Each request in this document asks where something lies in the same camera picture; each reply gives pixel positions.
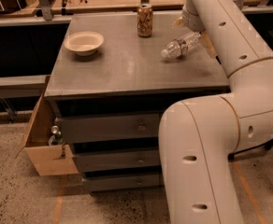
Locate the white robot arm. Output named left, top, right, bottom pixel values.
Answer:
left=159, top=0, right=273, bottom=224

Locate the grey drawer cabinet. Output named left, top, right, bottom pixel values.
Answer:
left=45, top=11, right=228, bottom=180

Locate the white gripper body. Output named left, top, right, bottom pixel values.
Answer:
left=182, top=0, right=205, bottom=32

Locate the top grey drawer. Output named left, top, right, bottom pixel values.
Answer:
left=56, top=113, right=160, bottom=144

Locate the bottom grey drawer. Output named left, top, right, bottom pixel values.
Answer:
left=83, top=172, right=164, bottom=192

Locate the middle grey drawer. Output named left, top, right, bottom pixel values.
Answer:
left=73, top=147, right=160, bottom=173

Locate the grey metal desk post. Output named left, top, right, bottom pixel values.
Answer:
left=38, top=0, right=53, bottom=21

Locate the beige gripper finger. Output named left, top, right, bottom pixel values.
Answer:
left=201, top=31, right=217, bottom=58
left=172, top=18, right=183, bottom=28

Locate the clear plastic water bottle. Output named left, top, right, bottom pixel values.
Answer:
left=161, top=32, right=202, bottom=59

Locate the patterned drink can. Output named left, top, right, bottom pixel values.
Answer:
left=137, top=4, right=153, bottom=37

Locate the open cardboard box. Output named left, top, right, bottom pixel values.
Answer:
left=18, top=89, right=78, bottom=175

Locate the black office chair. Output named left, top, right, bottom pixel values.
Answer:
left=227, top=131, right=273, bottom=202

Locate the grey drawer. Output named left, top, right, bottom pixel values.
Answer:
left=73, top=147, right=160, bottom=173
left=83, top=172, right=164, bottom=192
left=56, top=113, right=160, bottom=144

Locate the white paper bowl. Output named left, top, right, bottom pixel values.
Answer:
left=64, top=32, right=104, bottom=56

